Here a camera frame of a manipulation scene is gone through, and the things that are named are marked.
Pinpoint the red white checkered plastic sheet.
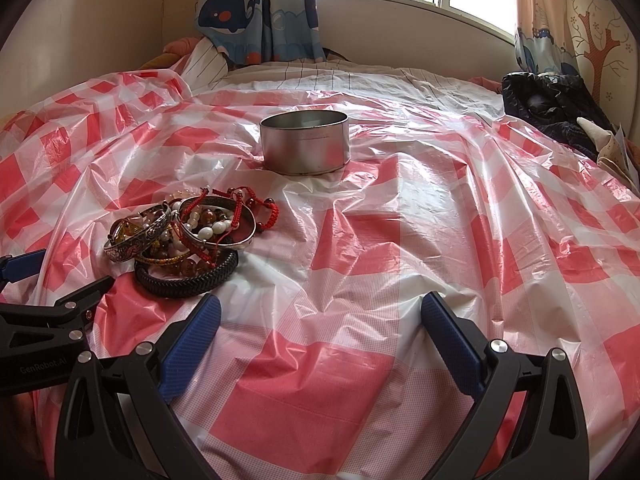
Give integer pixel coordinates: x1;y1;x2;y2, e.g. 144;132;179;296
0;69;640;480

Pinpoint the smooth silver bangle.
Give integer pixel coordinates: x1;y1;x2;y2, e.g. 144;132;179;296
177;196;258;251

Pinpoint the red cord bracelet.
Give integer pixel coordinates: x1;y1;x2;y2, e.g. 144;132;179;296
199;186;280;235

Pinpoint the orange woven bracelet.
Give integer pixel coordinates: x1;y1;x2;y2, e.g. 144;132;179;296
134;251;202;268

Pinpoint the pink plush pillow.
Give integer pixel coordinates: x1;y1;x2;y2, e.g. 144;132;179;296
140;35;202;70

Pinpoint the blue whale print curtain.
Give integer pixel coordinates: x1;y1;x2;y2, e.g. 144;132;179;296
194;0;327;67

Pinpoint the beige cloth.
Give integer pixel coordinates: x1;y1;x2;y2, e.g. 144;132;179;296
576;117;640;188

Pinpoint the black braided bracelet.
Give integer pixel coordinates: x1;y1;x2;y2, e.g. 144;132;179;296
134;250;240;297

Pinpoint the round metal tin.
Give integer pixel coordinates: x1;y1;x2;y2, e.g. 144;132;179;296
259;111;350;176

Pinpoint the striped white bed sheet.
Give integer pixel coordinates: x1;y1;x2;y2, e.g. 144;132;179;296
175;40;507;113

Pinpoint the black jacket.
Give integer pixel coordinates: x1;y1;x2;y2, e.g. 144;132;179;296
501;72;617;162

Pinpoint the pink whale print curtain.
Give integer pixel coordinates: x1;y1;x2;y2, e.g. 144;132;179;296
509;0;585;80

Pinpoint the tree wall sticker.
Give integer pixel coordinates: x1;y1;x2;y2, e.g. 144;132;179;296
569;0;637;111

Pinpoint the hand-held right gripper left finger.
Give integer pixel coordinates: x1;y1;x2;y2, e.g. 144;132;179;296
54;292;222;480

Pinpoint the white bead bracelet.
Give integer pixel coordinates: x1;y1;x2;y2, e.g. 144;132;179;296
175;209;236;247

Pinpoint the amber bead bracelet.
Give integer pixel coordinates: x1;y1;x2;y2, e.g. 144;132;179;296
110;214;222;279

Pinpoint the embossed silver bangle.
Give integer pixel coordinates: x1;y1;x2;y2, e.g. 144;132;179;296
103;201;174;264

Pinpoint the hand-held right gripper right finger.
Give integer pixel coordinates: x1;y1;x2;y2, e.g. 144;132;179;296
421;291;591;480

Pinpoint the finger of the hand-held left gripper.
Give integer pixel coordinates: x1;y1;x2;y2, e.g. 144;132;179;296
0;275;116;333
0;250;47;289

